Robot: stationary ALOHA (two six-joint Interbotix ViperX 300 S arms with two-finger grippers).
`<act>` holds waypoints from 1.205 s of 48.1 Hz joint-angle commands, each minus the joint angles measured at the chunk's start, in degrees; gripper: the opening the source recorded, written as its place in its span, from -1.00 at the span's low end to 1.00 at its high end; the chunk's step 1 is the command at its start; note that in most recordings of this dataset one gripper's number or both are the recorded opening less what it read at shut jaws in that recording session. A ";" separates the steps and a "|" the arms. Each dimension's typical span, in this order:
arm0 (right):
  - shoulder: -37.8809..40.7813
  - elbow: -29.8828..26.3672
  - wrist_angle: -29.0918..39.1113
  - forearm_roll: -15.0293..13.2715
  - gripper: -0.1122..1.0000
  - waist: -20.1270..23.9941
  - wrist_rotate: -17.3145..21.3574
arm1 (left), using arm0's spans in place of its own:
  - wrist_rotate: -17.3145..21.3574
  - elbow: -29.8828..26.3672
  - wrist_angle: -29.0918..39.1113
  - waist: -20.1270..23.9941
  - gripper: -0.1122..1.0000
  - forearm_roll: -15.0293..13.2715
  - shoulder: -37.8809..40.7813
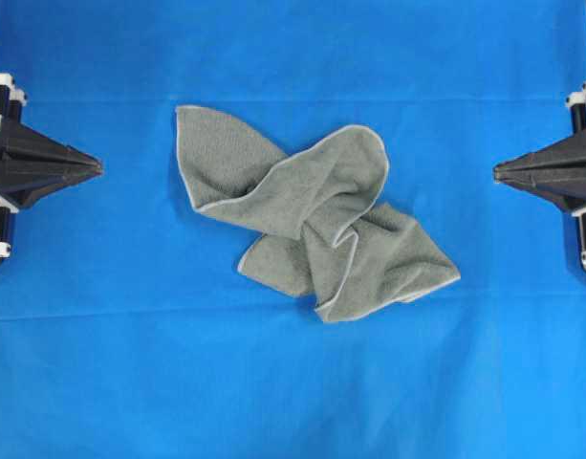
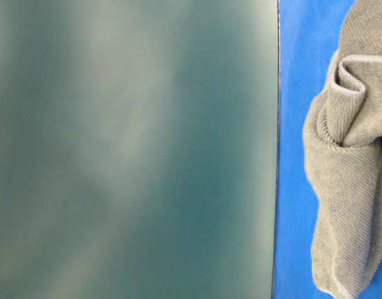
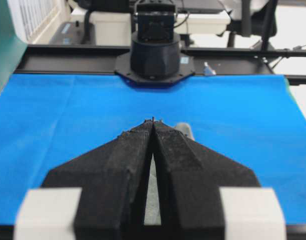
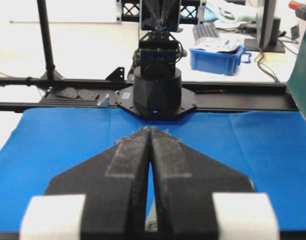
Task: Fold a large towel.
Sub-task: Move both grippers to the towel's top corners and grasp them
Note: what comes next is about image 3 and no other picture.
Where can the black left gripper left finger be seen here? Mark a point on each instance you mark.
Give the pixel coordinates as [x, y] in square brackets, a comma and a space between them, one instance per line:
[96, 196]

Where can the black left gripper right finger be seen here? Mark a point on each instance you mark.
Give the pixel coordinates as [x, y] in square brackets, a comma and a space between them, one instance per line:
[204, 195]

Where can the large grey towel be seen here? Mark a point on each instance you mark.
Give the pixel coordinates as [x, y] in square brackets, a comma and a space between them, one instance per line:
[152, 211]

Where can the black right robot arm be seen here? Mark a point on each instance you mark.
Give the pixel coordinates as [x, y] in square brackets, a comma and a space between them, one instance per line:
[155, 46]

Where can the blue table cloth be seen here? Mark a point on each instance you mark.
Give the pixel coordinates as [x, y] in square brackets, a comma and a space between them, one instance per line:
[46, 120]

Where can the white desk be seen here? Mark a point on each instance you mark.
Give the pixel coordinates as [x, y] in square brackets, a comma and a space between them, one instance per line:
[114, 29]

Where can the green backdrop board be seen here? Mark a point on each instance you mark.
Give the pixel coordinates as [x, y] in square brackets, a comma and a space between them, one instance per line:
[11, 47]

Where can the black office chair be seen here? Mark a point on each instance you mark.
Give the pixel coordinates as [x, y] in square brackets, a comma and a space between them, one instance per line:
[255, 17]

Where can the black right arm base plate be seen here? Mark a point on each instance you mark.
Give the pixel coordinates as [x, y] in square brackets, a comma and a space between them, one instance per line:
[123, 69]

